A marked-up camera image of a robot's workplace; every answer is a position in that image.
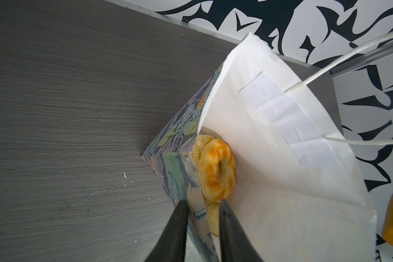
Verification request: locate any round bread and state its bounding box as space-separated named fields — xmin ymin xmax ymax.
xmin=191 ymin=134 xmax=215 ymax=165

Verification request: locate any white floral paper bag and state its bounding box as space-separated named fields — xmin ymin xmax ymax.
xmin=143 ymin=34 xmax=393 ymax=262

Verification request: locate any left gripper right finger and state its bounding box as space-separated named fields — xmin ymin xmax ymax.
xmin=219 ymin=199 xmax=263 ymax=262

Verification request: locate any ring-shaped bread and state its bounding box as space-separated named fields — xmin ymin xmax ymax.
xmin=199 ymin=139 xmax=236 ymax=203

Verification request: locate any small croissant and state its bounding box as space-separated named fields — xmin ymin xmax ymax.
xmin=205 ymin=201 xmax=219 ymax=237

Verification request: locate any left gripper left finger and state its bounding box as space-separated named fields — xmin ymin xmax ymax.
xmin=145 ymin=200 xmax=188 ymax=262

